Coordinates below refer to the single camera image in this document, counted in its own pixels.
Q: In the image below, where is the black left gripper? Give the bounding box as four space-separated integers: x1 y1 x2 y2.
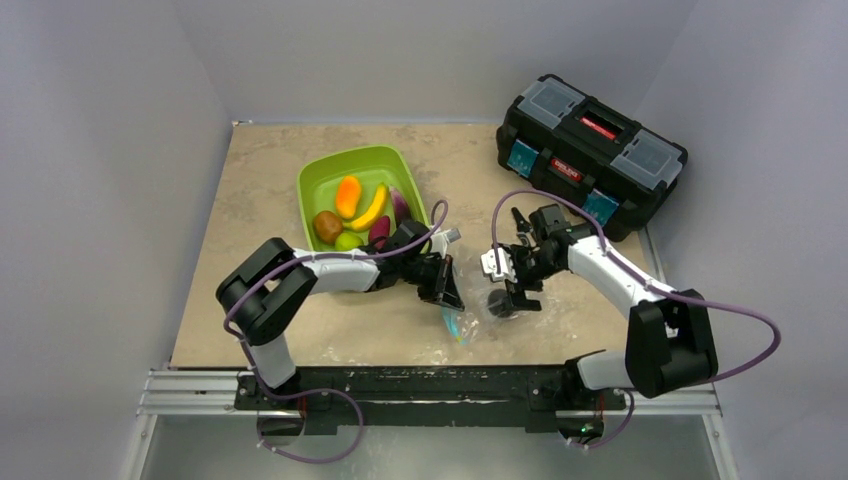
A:
399 253 463 311

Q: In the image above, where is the clear zip top bag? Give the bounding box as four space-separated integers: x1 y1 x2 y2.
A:
441 253 526 345

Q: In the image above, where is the magenta fake sweet potato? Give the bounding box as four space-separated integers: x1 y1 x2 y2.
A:
368 215 392 249

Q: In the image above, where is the purple fake eggplant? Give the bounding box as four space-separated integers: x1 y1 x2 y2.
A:
389 186 413 226

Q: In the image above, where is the yellow fake banana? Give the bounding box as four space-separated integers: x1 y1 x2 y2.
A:
343 183 390 232

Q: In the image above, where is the green fake pear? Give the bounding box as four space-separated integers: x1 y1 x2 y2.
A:
334 231 364 252

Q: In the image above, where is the brown fake kiwi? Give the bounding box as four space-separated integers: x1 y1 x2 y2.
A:
312 210 344 245

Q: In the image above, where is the orange fake mango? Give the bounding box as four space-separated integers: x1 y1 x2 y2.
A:
334 175 362 220

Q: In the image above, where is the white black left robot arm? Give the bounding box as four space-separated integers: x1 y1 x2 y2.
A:
215 220 465 409

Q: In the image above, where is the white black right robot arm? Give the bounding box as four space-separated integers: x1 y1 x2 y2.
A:
481 205 718 407

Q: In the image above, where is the dark fake fruit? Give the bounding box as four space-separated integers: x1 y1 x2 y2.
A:
486 289 513 318

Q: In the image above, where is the black toolbox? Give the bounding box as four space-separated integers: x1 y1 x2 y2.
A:
495 74 688 242

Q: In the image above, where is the green plastic tray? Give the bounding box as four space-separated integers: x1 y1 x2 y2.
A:
296 145 430 251

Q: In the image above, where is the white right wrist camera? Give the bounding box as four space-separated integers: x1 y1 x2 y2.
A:
480 246 515 283

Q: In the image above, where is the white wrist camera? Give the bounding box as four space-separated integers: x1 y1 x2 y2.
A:
480 246 515 283
429 228 461 256

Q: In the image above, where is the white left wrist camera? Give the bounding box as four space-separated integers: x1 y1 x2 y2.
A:
429 228 461 256

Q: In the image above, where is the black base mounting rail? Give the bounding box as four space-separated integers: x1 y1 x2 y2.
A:
234 364 627 439

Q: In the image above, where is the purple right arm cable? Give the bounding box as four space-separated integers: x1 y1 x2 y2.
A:
490 190 782 452

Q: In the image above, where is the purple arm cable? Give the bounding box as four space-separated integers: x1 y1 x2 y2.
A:
223 198 450 465
490 190 782 452

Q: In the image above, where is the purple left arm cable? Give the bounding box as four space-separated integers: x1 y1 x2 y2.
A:
223 198 450 465

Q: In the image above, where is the aluminium frame rail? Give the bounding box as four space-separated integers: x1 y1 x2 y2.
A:
120 365 738 479

